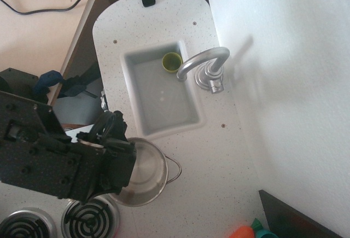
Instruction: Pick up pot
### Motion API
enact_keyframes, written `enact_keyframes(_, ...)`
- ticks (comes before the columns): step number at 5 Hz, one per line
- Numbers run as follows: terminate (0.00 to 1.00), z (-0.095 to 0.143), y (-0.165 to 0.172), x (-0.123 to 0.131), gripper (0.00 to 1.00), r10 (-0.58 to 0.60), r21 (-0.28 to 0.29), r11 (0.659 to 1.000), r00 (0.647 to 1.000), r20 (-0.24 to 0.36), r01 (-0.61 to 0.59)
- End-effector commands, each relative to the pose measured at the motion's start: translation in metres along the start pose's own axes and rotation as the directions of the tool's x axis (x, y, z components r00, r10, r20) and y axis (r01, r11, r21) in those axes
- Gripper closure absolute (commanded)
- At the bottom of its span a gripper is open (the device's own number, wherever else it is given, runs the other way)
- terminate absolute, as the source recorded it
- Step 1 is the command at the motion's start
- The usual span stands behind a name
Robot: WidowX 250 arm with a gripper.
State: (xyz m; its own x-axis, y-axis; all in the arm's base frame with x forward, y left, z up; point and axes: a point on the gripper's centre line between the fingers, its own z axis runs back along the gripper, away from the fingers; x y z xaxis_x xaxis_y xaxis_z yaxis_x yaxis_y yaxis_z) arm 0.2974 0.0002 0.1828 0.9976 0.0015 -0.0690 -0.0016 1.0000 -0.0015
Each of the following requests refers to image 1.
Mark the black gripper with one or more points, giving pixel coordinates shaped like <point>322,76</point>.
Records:
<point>107,158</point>

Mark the stainless steel pot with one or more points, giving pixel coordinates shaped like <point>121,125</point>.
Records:
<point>149,176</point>

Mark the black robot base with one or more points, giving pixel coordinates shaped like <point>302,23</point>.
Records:
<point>21,84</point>

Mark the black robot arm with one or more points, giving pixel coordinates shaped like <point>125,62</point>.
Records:
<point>36,153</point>

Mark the right stove burner coil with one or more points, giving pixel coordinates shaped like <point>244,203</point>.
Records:
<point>100,217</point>

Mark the stove burner coil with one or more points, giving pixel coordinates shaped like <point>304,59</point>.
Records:
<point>28,222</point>
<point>100,217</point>

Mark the grey toy sink basin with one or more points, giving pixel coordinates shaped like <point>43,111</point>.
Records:
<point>161,105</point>

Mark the blue clamp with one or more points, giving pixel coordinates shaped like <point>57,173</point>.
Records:
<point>70,87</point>

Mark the left stove burner coil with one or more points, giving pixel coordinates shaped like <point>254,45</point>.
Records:
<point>28,222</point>

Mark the white speckled toy counter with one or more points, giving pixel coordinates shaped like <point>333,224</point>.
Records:
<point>217,191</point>

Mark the green plastic cup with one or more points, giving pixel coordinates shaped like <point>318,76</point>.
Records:
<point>172,62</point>

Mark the silver toy faucet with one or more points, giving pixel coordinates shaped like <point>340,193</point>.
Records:
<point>209,69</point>

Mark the orange toy carrot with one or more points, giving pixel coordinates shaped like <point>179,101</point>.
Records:
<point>243,232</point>

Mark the teal plastic toy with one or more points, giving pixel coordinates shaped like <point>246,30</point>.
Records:
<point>260,231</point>

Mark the dark wooden board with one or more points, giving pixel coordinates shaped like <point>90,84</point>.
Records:
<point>285,221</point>

